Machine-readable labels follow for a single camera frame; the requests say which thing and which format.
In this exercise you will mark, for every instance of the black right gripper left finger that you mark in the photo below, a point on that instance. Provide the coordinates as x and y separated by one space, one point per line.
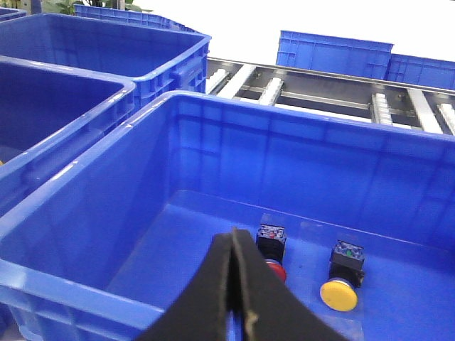
200 312

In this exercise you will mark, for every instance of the yellow push button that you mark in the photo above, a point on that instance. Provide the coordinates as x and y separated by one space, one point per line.
345 275

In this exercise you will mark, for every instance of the left blue plastic bin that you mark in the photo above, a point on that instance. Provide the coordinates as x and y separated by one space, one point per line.
50 114

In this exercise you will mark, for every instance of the far right blue crate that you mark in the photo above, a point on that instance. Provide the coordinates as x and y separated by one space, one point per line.
420 71

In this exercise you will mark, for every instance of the blue plastic bin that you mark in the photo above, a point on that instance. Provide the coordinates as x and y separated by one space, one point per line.
101 249
50 114

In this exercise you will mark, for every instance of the right blue plastic bin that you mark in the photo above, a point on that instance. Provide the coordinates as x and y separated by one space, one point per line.
101 249

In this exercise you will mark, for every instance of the blue crate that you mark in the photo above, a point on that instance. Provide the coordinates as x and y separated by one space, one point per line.
420 71
346 56

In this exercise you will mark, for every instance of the roller conveyor rack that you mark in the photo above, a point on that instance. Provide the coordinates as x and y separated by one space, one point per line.
350 97

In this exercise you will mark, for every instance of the rear blue crate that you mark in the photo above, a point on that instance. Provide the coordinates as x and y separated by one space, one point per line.
346 56

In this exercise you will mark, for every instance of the rear left blue bin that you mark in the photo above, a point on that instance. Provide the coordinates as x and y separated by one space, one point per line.
156 60

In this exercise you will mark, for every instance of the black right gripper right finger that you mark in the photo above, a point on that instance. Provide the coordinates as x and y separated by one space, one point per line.
264 307

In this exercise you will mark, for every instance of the red push button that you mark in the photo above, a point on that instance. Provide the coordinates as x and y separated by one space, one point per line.
271 241

